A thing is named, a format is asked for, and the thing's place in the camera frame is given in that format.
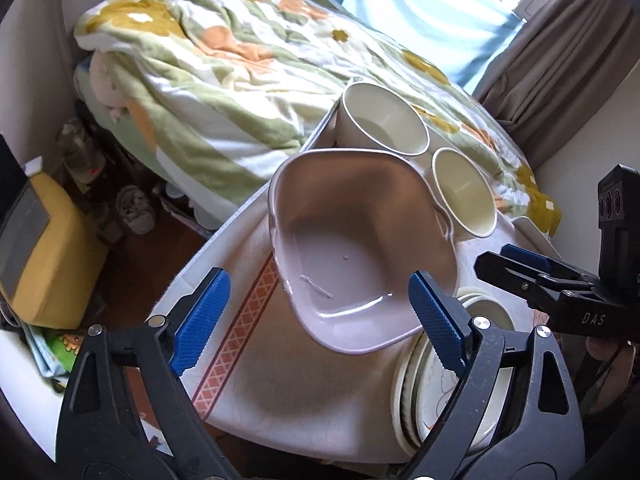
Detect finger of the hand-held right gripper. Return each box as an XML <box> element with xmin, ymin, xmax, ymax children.
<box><xmin>502</xmin><ymin>244</ymin><xmax>601</xmax><ymax>281</ymax></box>
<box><xmin>475</xmin><ymin>252</ymin><xmax>576</xmax><ymax>306</ymax></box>

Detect green cartoon print bag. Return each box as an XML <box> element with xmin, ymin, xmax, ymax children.
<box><xmin>25</xmin><ymin>325</ymin><xmax>86</xmax><ymax>386</ymax></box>

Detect pink pillow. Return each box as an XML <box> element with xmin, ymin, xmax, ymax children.
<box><xmin>90</xmin><ymin>55</ymin><xmax>132</xmax><ymax>121</ymax></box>

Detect pink square bowl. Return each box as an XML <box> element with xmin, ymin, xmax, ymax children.
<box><xmin>267</xmin><ymin>149</ymin><xmax>460</xmax><ymax>356</ymax></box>

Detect brown curtain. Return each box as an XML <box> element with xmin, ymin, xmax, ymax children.
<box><xmin>472</xmin><ymin>0</ymin><xmax>640</xmax><ymax>166</ymax></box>

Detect cartoon print plate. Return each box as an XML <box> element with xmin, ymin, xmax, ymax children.
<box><xmin>412</xmin><ymin>295</ymin><xmax>508</xmax><ymax>448</ymax></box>

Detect white cup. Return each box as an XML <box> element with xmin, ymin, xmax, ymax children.
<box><xmin>335</xmin><ymin>81</ymin><xmax>431</xmax><ymax>161</ymax></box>

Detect person's right hand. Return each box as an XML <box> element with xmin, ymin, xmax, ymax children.
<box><xmin>580</xmin><ymin>337</ymin><xmax>632</xmax><ymax>401</ymax></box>

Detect white sneaker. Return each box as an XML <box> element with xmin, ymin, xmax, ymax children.
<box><xmin>116</xmin><ymin>185</ymin><xmax>156</xmax><ymax>233</ymax></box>

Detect white cloth with orange stripe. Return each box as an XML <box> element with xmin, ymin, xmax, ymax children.
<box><xmin>150</xmin><ymin>200</ymin><xmax>551</xmax><ymax>461</ymax></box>

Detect cream round bowl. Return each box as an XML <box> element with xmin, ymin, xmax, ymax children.
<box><xmin>431</xmin><ymin>147</ymin><xmax>498</xmax><ymax>241</ymax></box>

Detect yellow padded box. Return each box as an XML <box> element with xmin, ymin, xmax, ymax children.
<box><xmin>0</xmin><ymin>172</ymin><xmax>108</xmax><ymax>328</ymax></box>

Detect plain white plate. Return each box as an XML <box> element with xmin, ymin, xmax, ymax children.
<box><xmin>392</xmin><ymin>285</ymin><xmax>521</xmax><ymax>461</ymax></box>

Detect glass jar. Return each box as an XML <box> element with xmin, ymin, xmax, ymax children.
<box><xmin>60</xmin><ymin>120</ymin><xmax>106</xmax><ymax>181</ymax></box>

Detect floral blanket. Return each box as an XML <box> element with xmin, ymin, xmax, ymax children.
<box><xmin>74</xmin><ymin>0</ymin><xmax>563</xmax><ymax>238</ymax></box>

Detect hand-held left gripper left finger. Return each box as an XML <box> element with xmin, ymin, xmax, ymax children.
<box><xmin>56</xmin><ymin>267</ymin><xmax>238</xmax><ymax>480</ymax></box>

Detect light blue cloth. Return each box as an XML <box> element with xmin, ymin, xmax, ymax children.
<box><xmin>325</xmin><ymin>0</ymin><xmax>526</xmax><ymax>96</ymax></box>

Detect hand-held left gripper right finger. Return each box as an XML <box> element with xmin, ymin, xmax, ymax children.
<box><xmin>400</xmin><ymin>270</ymin><xmax>586</xmax><ymax>480</ymax></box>

